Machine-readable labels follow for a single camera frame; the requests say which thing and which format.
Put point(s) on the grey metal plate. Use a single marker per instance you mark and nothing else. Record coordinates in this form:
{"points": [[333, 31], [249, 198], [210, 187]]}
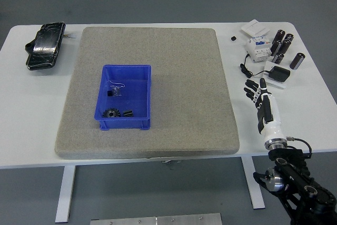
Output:
{"points": [[158, 220]]}

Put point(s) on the grey-brown mat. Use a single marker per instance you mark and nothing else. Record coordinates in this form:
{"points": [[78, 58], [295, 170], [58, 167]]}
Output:
{"points": [[147, 48]]}

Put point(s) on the dark cylindrical capacitor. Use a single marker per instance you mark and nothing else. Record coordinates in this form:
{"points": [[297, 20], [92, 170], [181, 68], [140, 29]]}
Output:
{"points": [[297, 61], [279, 35], [276, 47], [289, 38], [285, 47], [278, 58]]}

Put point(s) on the white table leg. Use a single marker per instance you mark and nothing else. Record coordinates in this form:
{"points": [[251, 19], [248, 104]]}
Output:
{"points": [[65, 193], [248, 164]]}

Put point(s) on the blue plastic box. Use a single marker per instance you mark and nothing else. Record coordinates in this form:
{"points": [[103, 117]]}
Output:
{"points": [[123, 123]]}

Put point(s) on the white circuit breaker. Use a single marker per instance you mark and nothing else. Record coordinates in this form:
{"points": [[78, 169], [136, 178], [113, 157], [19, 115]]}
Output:
{"points": [[258, 49]]}

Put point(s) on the white wall switch plate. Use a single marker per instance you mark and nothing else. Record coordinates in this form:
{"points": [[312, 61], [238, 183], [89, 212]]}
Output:
{"points": [[255, 28]]}

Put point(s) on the black power adapter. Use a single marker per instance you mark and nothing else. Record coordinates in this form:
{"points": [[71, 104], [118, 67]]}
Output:
{"points": [[280, 74]]}

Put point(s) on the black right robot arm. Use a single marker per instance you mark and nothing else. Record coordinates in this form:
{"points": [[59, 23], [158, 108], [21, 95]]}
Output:
{"points": [[295, 180]]}

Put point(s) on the small clear bag with part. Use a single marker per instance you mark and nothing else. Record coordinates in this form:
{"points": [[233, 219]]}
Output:
{"points": [[116, 92]]}

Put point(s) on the large black gear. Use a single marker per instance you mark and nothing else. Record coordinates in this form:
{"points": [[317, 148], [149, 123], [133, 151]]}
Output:
{"points": [[111, 113]]}

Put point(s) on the small black cube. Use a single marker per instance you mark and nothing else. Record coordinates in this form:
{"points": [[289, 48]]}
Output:
{"points": [[233, 38]]}

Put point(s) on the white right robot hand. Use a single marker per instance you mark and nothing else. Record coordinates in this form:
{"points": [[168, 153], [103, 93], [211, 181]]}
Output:
{"points": [[272, 127]]}

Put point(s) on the small black gear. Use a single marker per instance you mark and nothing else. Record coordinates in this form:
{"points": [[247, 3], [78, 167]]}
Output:
{"points": [[128, 113]]}

